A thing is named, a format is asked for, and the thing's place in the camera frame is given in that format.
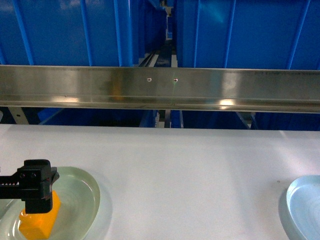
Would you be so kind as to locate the clear green glass plate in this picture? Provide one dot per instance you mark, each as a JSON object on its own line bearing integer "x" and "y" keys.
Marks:
{"x": 79, "y": 196}

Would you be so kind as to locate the stainless steel rail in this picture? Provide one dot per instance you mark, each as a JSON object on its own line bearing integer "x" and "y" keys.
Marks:
{"x": 172, "y": 88}

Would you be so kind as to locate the large blue bin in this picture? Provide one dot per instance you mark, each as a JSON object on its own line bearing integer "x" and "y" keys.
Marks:
{"x": 80, "y": 32}
{"x": 248, "y": 34}

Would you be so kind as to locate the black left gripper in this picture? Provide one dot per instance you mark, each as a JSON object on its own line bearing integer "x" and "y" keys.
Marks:
{"x": 32, "y": 184}

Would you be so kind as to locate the orange yellow toy block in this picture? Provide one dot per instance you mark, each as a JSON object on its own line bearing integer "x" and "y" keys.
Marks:
{"x": 38, "y": 226}

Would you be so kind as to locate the light blue plate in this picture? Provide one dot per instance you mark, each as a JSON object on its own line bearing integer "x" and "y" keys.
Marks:
{"x": 303, "y": 208}

